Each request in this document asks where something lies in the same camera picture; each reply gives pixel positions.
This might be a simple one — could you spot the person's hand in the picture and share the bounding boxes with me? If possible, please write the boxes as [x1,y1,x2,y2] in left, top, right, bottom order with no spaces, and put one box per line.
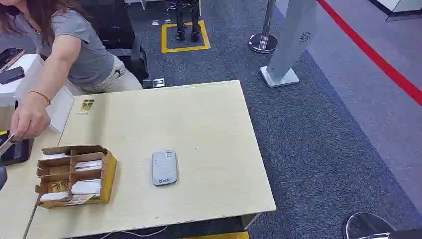
[9,96,51,143]

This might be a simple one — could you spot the black tray device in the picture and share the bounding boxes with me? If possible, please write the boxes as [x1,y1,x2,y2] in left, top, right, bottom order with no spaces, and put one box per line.
[0,136,34,167]

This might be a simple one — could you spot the white side table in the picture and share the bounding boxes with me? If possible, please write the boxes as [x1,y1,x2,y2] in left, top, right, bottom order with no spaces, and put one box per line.
[0,53,75,134]

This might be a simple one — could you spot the black phone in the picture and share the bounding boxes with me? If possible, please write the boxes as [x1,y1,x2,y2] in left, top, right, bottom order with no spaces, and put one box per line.
[0,66,26,86]

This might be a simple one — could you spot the yellow printed card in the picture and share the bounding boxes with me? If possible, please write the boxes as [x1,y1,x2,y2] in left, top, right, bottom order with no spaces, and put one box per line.
[49,180,71,193]

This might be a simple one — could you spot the yellow sticker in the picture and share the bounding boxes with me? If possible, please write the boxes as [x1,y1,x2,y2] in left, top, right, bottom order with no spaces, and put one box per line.
[78,99,95,115]

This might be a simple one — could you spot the dark tablet with brown edge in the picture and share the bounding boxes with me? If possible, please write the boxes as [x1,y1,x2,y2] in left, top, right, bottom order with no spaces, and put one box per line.
[0,48,26,73]

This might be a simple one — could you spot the pale printed card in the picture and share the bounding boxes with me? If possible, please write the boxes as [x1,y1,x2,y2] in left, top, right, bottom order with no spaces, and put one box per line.
[64,194,96,207]

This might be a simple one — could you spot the person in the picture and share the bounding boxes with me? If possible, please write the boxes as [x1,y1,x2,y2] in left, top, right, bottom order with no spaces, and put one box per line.
[0,0,143,143]

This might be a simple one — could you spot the wooden card box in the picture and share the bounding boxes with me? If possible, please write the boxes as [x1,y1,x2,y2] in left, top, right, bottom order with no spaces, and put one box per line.
[34,145,118,209]

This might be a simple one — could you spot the black office chair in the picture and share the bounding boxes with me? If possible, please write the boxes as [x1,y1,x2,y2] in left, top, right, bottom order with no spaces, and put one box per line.
[78,0,150,84]

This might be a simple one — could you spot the metal floor socket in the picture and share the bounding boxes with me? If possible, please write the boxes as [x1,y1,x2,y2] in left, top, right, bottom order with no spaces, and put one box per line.
[142,77,167,89]

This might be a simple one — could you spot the grey card reader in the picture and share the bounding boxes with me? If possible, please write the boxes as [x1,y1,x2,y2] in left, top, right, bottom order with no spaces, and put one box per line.
[151,150,179,187]

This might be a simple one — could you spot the yellow floor tape square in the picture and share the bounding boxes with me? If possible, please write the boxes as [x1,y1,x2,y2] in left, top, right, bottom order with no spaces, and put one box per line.
[161,20,211,54]

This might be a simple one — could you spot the black robot legs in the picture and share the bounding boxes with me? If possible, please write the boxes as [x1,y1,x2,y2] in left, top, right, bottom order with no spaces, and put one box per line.
[174,0,203,42]

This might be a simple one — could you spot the yellow floor tape strip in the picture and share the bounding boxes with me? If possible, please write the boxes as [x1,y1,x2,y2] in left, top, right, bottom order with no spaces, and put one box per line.
[182,232,250,239]

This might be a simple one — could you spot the grey standing pillar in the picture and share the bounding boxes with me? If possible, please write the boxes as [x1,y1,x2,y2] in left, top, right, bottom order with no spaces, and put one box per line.
[259,0,319,89]

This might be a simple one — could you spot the chrome stanchion base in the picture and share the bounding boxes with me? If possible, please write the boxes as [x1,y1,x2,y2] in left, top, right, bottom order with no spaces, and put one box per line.
[342,212,397,239]

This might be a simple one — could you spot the white cabinet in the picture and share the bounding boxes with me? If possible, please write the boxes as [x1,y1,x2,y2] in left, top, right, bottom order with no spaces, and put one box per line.
[368,0,422,22]

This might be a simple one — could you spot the thin gold bracelet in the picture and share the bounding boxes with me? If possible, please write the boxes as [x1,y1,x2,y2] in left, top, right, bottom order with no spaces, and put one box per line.
[27,90,52,106]

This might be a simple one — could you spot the white cable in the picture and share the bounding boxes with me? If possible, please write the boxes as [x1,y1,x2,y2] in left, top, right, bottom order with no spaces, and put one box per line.
[98,225,169,239]

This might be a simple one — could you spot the chrome stanchion post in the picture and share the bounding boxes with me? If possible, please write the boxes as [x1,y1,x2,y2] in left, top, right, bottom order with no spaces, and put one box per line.
[248,0,279,54]

